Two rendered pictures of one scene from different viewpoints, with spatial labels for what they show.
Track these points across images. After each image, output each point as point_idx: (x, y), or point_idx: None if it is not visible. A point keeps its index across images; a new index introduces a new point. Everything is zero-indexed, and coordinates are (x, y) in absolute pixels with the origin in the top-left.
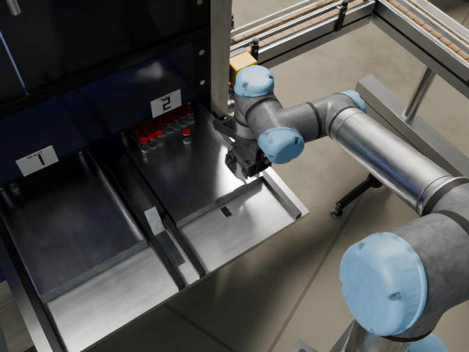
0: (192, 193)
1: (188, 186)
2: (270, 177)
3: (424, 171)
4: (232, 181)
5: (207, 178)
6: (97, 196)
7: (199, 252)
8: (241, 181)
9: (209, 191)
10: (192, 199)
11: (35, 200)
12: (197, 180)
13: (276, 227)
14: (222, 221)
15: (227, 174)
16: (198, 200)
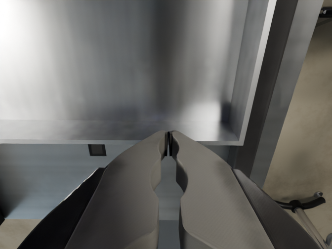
0: (20, 47)
1: (9, 6)
2: (255, 145)
3: None
4: (160, 80)
5: (90, 18)
6: None
7: (3, 186)
8: (183, 92)
9: (74, 70)
10: (13, 65)
11: None
12: (52, 4)
13: (173, 214)
14: (77, 159)
15: (161, 43)
16: (31, 80)
